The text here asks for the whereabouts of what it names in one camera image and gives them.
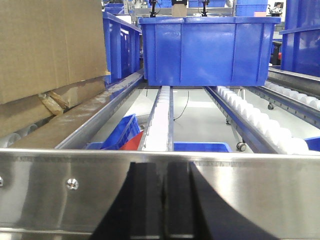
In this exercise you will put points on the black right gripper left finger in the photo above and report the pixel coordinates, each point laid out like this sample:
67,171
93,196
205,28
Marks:
135,205

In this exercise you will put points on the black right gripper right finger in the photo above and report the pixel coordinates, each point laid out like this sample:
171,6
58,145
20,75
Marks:
195,211

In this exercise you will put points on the brown cardboard carton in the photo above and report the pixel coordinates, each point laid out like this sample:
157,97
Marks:
46,45

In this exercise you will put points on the blue bin behind carton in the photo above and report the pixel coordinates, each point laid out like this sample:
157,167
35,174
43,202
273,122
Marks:
122,47

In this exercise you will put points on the blue bin below centre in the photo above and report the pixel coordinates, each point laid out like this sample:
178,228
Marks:
217,147

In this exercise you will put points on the red plastic bin below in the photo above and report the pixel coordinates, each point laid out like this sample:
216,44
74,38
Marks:
133,144

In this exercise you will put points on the centre white roller track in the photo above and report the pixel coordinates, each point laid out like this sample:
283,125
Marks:
158,133

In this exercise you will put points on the white roller track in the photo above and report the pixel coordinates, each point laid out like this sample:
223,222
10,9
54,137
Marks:
259,132
158,133

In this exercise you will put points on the tilted blue bin below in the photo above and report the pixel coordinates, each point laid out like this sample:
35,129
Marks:
127,129

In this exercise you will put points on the right white roller track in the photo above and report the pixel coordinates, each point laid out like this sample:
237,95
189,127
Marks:
259,132

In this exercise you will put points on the far right roller track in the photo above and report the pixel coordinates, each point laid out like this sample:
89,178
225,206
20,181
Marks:
292,105

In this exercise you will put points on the large blue plastic bin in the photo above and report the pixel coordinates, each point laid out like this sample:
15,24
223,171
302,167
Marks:
207,51

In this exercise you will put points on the blue bin far right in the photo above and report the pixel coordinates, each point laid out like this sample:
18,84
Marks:
301,37

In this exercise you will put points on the small brown box behind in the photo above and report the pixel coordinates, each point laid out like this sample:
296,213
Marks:
179,10

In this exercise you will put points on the steel shelf front rail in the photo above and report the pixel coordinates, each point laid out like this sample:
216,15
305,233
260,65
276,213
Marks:
57,194

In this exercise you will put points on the steel lane divider rail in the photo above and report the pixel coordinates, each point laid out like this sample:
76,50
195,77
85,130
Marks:
120,93

